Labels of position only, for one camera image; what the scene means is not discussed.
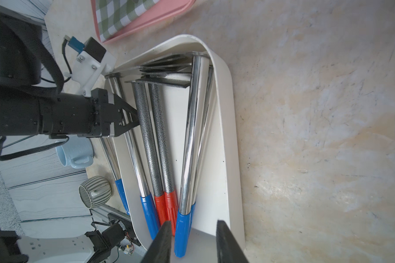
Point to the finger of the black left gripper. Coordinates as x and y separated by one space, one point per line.
126 116

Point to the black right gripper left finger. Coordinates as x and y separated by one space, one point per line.
160 249

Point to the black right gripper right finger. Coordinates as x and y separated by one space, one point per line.
228 249

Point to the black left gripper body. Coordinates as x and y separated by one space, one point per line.
69 114

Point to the grey hoe red handle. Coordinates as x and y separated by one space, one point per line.
145 114
170 196

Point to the steel hoe blue handle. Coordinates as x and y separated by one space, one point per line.
204 131
145 194
184 223
110 153

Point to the cream storage box tray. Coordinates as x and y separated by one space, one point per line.
219 189

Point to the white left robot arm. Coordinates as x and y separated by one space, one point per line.
32 100

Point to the blue round cup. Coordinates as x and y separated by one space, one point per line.
77 153

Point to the grey ribbed ceramic cup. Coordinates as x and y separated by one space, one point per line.
95 191

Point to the green checkered cloth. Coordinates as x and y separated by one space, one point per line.
113 15

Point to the pink tray under cloth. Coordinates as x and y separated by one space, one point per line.
164 9

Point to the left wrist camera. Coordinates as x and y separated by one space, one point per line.
92 61

